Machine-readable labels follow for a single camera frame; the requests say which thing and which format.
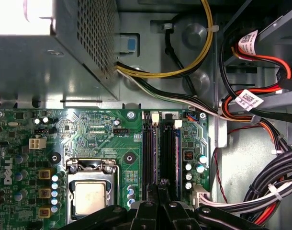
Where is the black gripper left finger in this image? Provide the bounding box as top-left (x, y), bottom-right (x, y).
top-left (57, 183), bottom-right (164, 230)

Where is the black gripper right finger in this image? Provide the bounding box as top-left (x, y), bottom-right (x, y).
top-left (159, 178), bottom-right (264, 230)

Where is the black RAM slot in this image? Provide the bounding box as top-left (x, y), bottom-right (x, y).
top-left (163, 112), bottom-right (175, 199)
top-left (142, 110), bottom-right (152, 202)

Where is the RAM slot with white clips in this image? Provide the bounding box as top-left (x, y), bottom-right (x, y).
top-left (149, 111), bottom-right (159, 186)

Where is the white board connector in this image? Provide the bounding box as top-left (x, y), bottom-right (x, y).
top-left (192, 183), bottom-right (211, 208)

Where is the silver CPU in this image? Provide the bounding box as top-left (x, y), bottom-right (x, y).
top-left (73, 181), bottom-right (109, 216)

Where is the metal socket cover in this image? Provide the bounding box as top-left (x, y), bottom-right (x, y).
top-left (65, 157), bottom-right (121, 230)

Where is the green motherboard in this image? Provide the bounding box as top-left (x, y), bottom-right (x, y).
top-left (0, 107), bottom-right (211, 230)

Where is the white four pin connector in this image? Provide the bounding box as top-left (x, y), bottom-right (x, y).
top-left (28, 136), bottom-right (46, 150)

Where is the white barcode label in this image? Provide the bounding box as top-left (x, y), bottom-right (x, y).
top-left (234, 89), bottom-right (264, 111)
top-left (237, 30), bottom-right (259, 56)

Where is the blue release tab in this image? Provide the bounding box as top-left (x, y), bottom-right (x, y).
top-left (119, 33), bottom-right (140, 54)

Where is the black PC case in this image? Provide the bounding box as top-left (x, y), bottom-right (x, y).
top-left (0, 0), bottom-right (292, 230)

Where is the grey power supply unit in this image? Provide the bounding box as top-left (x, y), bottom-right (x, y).
top-left (0, 0), bottom-right (121, 103)

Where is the grey metal drive cage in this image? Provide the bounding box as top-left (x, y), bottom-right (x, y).
top-left (224, 0), bottom-right (292, 125)

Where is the thick black cable bundle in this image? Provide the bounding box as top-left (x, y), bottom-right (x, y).
top-left (241, 143), bottom-right (292, 218)

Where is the yellow black wire bundle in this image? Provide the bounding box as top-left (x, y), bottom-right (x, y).
top-left (116, 0), bottom-right (214, 80)

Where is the thin black cable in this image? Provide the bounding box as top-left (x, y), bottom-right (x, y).
top-left (164, 23), bottom-right (197, 96)

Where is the red orange wire bundle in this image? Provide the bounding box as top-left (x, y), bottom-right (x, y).
top-left (219, 35), bottom-right (292, 154)

